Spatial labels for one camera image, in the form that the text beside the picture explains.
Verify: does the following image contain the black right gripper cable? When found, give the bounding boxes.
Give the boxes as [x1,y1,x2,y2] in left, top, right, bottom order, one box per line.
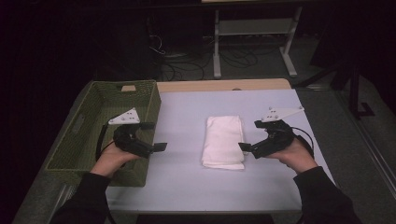
[290,125,316,157]

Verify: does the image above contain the white towel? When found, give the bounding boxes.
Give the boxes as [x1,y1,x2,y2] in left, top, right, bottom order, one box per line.
[201,115,246,171]

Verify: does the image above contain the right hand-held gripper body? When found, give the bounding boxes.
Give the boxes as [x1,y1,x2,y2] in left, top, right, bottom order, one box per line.
[251,105,305,160]

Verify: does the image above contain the person's right hand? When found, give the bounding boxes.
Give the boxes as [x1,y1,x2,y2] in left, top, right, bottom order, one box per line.
[265,137,318,175]

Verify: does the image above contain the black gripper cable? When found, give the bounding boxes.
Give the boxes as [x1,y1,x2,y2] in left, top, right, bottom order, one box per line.
[290,125,316,157]
[94,121,117,161]

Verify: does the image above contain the person's left hand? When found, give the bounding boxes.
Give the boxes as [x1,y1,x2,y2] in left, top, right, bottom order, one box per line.
[90,141,141,179]

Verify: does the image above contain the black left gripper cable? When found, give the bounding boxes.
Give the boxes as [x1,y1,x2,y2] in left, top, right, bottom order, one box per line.
[94,121,117,161]

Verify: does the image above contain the dark metal stand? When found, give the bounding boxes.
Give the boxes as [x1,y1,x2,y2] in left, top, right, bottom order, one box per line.
[293,55,376,119]

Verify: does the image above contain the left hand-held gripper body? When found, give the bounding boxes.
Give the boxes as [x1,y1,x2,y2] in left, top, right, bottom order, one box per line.
[107,107,154,160]

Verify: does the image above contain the green woven basket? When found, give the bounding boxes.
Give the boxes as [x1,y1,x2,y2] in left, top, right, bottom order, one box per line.
[44,79,162,188]

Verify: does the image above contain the black floor cables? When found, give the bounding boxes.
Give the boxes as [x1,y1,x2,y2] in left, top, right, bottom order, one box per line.
[148,33,283,82]

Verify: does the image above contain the white metal desk frame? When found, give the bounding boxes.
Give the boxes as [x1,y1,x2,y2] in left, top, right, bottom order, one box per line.
[212,5,304,79]

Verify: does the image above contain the white table mat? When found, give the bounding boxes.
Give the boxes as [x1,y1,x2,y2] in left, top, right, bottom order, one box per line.
[105,88,336,215]

